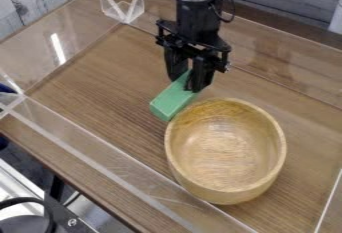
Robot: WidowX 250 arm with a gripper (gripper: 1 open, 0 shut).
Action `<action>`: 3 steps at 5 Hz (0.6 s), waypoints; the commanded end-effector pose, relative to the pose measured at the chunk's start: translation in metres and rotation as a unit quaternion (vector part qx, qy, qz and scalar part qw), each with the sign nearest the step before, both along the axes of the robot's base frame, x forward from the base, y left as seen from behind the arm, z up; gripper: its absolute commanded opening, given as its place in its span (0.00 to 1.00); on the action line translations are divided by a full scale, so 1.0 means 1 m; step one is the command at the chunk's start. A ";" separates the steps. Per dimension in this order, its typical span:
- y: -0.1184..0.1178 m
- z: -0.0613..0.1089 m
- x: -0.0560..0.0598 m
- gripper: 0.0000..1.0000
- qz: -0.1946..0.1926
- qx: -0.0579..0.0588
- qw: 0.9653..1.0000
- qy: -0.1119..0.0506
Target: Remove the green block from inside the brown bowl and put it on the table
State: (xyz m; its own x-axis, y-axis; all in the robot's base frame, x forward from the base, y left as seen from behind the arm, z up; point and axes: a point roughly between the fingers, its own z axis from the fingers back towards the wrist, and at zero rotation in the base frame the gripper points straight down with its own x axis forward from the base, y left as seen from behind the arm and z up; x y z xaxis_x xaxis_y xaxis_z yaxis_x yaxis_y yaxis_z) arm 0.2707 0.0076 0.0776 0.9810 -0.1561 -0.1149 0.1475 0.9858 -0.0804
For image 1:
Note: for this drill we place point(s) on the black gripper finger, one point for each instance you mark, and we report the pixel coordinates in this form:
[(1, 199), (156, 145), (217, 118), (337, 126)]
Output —
[(201, 74), (177, 62)]

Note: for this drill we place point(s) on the green rectangular block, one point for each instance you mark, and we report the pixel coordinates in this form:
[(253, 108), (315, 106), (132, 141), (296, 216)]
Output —
[(173, 99)]

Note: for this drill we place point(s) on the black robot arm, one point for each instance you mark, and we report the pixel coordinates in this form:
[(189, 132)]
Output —
[(194, 48)]

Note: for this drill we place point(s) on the brown wooden bowl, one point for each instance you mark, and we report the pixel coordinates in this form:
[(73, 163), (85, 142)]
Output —
[(227, 150)]

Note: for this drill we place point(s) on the clear acrylic tray walls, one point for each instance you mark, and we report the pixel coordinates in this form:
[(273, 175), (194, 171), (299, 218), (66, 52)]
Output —
[(88, 68)]

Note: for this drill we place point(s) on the black table leg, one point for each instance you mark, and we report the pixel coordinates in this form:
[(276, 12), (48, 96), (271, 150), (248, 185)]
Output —
[(57, 188)]

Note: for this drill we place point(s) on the black metal bracket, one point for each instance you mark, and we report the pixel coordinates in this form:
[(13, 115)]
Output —
[(66, 221)]

